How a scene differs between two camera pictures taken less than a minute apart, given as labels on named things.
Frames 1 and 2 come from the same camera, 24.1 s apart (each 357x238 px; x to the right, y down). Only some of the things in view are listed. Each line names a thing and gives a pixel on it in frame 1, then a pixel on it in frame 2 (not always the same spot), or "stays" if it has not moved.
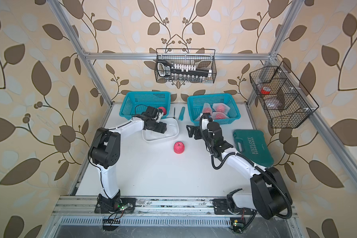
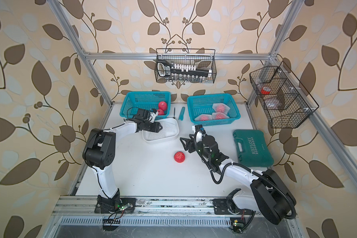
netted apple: (179, 147) → (163, 105)
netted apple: (220, 107) stays
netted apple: (207, 108) → (179, 157)
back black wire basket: (185, 65) stays
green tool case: (254, 145) stays
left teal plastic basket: (135, 103) stays
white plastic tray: (172, 132) stays
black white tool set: (181, 72) stays
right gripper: (194, 128) → (190, 142)
